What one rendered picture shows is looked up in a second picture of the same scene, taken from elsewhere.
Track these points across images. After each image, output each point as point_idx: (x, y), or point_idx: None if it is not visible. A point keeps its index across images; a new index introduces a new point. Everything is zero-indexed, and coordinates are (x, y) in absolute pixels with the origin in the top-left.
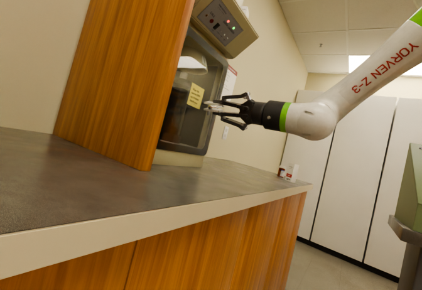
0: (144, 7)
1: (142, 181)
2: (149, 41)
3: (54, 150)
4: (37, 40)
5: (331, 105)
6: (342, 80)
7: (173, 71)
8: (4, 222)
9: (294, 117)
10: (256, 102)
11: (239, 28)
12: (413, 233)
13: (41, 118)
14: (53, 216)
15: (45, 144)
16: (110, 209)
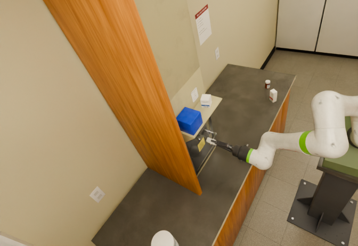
0: (164, 150)
1: (206, 211)
2: (177, 164)
3: (170, 199)
4: (120, 155)
5: (270, 150)
6: (275, 140)
7: (194, 174)
8: None
9: (252, 164)
10: (233, 149)
11: None
12: (321, 168)
13: (139, 166)
14: None
15: (162, 193)
16: (210, 242)
